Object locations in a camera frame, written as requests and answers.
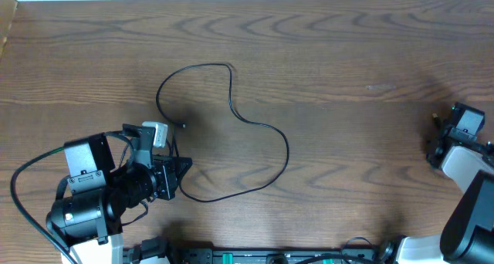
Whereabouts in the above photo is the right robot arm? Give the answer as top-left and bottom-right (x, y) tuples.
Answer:
(377, 103), (493, 264)

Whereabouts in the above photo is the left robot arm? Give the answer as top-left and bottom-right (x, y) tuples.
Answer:
(46, 127), (193, 263)

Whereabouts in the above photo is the cardboard box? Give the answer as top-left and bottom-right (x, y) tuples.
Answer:
(0, 0), (18, 54)

